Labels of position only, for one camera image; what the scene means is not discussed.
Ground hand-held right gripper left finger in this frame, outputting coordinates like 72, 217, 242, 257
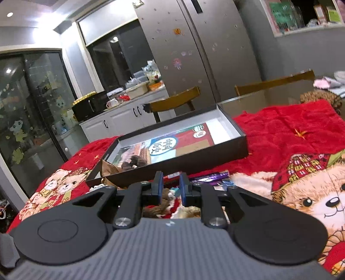
71, 171, 164, 229

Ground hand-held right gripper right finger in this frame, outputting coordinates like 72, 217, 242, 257
179, 172, 273, 229

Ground black shallow box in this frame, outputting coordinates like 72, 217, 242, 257
86, 104, 248, 187

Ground brown fuzzy scrunchie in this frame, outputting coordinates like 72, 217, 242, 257
143, 188, 176, 218

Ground white ruffled scrunchie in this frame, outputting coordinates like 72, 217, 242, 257
172, 206, 201, 219

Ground purple snack packet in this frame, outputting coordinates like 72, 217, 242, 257
189, 171, 230, 185

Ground dark brown scrunchie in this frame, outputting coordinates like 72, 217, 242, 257
121, 156, 147, 170

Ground printed booklet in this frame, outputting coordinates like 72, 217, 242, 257
112, 122, 216, 166

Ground crumpled brown paper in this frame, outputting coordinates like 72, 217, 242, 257
100, 160, 122, 186

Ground white kitchen cabinet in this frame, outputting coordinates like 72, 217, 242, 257
79, 89, 169, 143

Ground wooden chair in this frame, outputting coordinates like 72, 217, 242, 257
234, 70, 316, 97
144, 86, 201, 123

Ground beige plastic basin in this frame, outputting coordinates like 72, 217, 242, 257
126, 82, 149, 100

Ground black microwave oven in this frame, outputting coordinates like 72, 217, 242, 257
71, 92, 108, 121

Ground clear plastic containers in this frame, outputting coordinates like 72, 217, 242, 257
127, 70, 147, 88

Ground red printed blanket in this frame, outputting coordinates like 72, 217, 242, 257
7, 100, 345, 278

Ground clear snack bag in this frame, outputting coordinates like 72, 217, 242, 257
143, 61, 162, 84

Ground box of gold chocolates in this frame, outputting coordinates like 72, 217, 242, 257
73, 92, 97, 105

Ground silver double-door refrigerator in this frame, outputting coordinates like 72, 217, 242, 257
134, 0, 263, 108

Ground glass sliding door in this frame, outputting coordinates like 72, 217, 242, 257
0, 48, 78, 200

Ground brown plush toy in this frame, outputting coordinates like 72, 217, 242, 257
300, 90, 343, 114

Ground pink white cloth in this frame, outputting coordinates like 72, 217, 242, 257
314, 71, 345, 97

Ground green sign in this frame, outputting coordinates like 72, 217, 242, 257
270, 1, 295, 27

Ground green card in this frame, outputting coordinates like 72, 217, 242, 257
326, 5, 339, 23

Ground white wall shelf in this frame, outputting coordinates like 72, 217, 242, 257
260, 0, 345, 37

